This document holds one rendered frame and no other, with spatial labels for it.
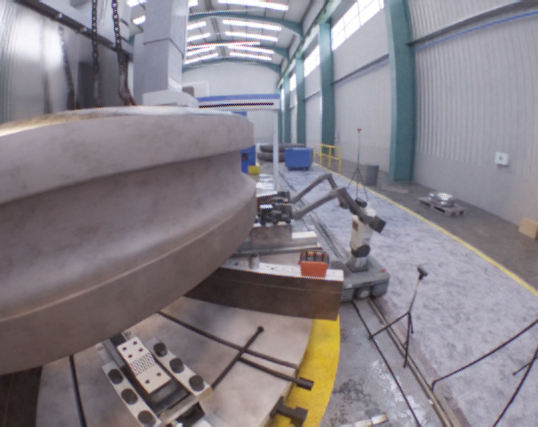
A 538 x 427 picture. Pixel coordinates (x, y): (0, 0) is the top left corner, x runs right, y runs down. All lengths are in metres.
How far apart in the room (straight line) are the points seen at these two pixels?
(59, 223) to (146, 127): 0.53
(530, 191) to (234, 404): 7.12
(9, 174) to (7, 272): 0.42
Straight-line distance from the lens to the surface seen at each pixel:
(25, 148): 0.93
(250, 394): 1.50
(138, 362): 1.10
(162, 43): 5.84
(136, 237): 1.19
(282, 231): 2.65
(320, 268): 1.65
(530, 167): 7.28
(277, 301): 1.86
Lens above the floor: 1.61
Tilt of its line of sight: 18 degrees down
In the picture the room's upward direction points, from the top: 1 degrees counter-clockwise
